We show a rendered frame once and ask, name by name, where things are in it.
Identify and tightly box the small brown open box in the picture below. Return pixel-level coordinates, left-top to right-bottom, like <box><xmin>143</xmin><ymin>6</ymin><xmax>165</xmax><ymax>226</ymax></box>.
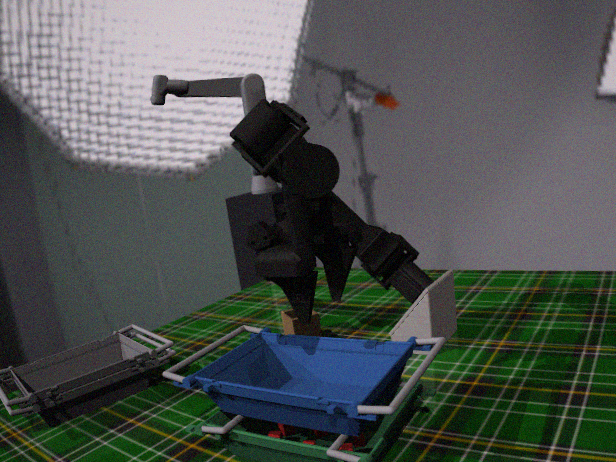
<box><xmin>281</xmin><ymin>308</ymin><xmax>322</xmax><ymax>337</ymax></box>

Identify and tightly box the green plastic tray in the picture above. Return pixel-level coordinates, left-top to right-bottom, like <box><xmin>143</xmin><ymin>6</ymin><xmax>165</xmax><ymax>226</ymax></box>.
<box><xmin>185</xmin><ymin>382</ymin><xmax>437</xmax><ymax>462</ymax></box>

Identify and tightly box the blue plastic tray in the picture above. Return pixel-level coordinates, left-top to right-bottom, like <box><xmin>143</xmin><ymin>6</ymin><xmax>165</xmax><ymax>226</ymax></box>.
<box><xmin>162</xmin><ymin>325</ymin><xmax>446</xmax><ymax>437</ymax></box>

